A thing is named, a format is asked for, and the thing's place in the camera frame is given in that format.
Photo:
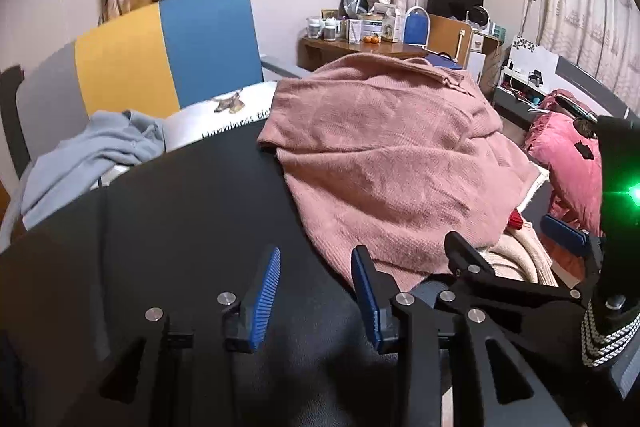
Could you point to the blue folding chair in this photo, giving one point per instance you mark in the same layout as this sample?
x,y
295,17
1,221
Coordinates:
x,y
416,31

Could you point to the white shelf unit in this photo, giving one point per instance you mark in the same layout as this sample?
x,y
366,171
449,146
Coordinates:
x,y
523,82

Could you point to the red knit sweater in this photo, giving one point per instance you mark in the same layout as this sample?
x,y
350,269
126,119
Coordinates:
x,y
515,221

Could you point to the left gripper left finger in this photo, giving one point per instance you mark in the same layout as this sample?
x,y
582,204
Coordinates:
x,y
245,322

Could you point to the pink quilt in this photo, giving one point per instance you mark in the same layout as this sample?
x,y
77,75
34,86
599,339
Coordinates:
x,y
574,164

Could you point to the cream knit garment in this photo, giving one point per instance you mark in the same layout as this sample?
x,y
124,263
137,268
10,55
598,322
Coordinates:
x,y
519,254

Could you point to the black bed cover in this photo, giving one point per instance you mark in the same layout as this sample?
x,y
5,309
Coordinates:
x,y
111,309

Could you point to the wooden desk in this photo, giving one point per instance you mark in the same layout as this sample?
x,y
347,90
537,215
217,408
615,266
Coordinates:
x,y
319,52

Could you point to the white printed pillow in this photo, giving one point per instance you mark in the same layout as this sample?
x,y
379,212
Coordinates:
x,y
218,115

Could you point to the right wall curtain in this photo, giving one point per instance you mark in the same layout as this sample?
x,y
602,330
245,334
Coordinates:
x,y
599,36

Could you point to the grey yellow blue headboard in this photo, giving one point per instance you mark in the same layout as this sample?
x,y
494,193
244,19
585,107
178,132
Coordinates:
x,y
155,60

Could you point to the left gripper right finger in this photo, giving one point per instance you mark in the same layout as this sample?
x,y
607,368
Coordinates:
x,y
374,291

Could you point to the pink knit sweater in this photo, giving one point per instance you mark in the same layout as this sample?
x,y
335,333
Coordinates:
x,y
393,155

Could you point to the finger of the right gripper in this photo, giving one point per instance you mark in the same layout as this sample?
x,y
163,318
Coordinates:
x,y
577,256
479,276

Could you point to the light blue garment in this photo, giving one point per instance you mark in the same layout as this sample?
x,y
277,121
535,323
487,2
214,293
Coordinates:
x,y
76,165

